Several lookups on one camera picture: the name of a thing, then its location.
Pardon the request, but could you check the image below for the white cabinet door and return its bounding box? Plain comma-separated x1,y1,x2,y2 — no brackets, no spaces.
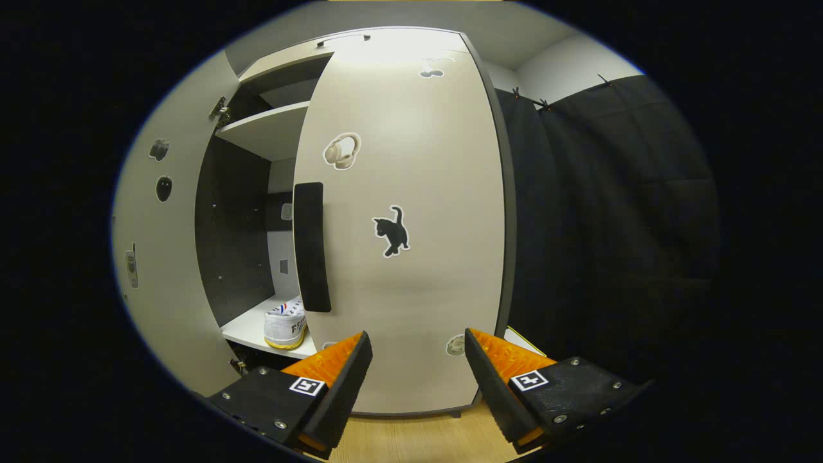
111,51,242,397
293,51,509,417

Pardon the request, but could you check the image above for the black door handle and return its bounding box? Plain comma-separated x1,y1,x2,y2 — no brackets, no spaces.
293,182,332,313

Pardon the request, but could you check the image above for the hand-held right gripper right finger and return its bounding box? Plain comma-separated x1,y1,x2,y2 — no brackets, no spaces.
464,328,656,455

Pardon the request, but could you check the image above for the white striped canvas shoe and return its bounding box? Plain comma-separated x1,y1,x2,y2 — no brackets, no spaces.
264,296,308,350

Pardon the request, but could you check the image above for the white and grey shoe cabinet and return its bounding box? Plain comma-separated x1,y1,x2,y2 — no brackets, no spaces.
195,27,520,419

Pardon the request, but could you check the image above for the black backdrop cloth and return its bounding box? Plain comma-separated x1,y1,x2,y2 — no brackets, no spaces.
498,74,721,386

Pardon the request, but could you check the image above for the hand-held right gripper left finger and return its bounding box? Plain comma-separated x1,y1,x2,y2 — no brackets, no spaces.
206,331,374,459

